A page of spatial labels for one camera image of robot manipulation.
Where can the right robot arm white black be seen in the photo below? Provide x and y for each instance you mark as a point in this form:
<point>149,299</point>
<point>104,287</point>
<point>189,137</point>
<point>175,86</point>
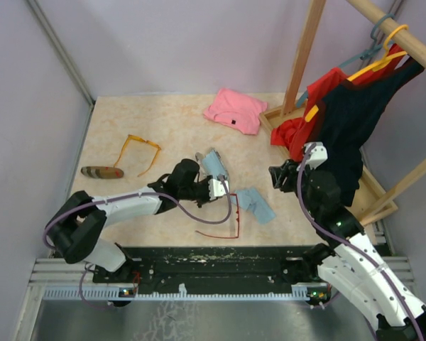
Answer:
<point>348,260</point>

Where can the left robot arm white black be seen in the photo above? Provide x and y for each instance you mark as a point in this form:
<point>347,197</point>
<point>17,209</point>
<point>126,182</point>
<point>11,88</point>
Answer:
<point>75,230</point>

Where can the light blue cloth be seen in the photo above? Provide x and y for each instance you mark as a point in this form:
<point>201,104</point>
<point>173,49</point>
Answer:
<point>212,164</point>
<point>251,200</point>

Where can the orange sunglasses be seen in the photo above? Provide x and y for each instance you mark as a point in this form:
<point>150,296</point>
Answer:
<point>137,155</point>

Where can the teal hanger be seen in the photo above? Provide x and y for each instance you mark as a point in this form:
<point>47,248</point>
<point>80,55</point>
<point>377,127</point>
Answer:
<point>366,54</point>

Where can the brown striped glasses case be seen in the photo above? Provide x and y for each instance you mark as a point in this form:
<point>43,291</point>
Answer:
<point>102,172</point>

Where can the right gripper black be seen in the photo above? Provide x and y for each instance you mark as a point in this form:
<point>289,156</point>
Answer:
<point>285,173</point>

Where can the dark navy shirt hanging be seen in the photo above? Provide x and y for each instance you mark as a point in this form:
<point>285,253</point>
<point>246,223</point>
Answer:
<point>346,119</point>

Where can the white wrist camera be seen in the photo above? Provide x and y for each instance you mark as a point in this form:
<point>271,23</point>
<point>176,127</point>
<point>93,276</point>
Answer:
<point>315,154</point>
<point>218,187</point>

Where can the map print glasses case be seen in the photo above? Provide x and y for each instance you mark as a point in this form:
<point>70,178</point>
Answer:
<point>199,156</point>

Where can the red sunglasses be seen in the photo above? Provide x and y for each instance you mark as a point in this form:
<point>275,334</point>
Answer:
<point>236,219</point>

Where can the red shirt hanging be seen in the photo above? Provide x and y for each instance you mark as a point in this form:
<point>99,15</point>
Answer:
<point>294,133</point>

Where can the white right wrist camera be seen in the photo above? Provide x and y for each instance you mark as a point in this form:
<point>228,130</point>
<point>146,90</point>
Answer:
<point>315,154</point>

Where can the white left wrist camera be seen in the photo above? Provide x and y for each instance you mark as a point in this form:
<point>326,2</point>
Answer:
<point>218,187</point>

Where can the yellow hanger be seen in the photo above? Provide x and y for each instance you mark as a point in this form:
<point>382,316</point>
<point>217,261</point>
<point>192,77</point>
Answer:
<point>380,60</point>

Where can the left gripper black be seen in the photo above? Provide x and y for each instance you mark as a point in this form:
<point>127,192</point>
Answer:
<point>206,197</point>

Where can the folded pink shirt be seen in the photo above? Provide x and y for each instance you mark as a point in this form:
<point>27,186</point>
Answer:
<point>236,110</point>

